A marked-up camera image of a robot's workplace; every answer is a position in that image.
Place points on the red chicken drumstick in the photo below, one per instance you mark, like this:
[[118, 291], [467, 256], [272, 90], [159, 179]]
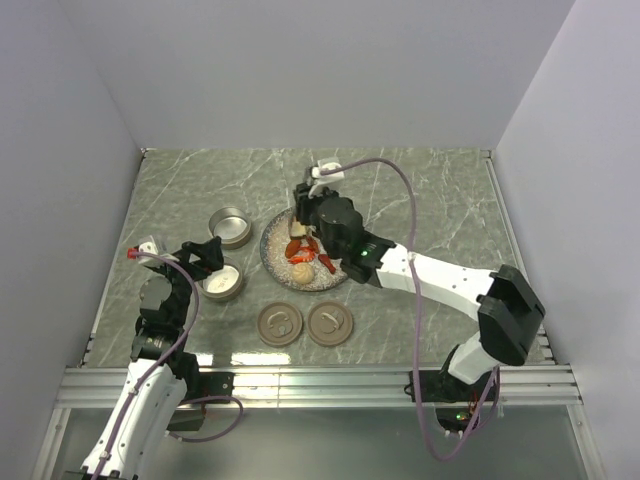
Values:
[[326, 262]]

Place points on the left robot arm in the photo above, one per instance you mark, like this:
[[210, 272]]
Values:
[[160, 374]]

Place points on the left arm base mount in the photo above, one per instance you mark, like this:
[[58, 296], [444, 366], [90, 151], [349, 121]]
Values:
[[218, 385]]

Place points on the white steamed bun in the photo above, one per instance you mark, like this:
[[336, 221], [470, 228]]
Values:
[[302, 273]]

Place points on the red shrimp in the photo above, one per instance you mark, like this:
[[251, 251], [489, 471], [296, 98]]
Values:
[[304, 255]]

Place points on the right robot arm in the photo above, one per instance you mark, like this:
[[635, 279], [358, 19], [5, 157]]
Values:
[[502, 302]]

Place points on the right brown lid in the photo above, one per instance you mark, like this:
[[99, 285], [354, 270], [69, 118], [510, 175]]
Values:
[[329, 323]]

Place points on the near steel lunch tin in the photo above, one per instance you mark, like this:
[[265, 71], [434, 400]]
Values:
[[222, 285]]

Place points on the steel lunch tin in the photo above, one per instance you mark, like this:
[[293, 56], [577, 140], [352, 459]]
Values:
[[222, 285], [232, 225]]

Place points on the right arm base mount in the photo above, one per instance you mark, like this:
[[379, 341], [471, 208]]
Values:
[[440, 387]]

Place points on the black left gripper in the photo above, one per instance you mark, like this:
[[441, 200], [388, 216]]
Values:
[[209, 255]]

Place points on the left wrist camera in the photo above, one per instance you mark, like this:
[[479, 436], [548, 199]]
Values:
[[147, 249]]

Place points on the aluminium frame rail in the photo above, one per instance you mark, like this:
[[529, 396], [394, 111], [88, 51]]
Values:
[[339, 386]]

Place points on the speckled ceramic plate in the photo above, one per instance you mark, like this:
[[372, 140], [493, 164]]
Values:
[[274, 239]]

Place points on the far steel lunch tin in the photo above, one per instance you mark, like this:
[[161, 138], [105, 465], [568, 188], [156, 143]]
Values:
[[232, 225]]

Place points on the circuit board with led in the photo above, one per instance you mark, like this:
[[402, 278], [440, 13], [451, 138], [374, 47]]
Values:
[[456, 420]]

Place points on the brown fried oval piece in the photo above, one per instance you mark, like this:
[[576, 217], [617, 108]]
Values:
[[292, 248]]

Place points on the left brown lid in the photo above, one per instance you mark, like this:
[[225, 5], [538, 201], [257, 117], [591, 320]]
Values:
[[279, 324]]

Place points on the brown lid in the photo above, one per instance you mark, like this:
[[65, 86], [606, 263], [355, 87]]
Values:
[[279, 324], [329, 323]]

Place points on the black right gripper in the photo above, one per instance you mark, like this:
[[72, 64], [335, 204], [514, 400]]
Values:
[[303, 204]]

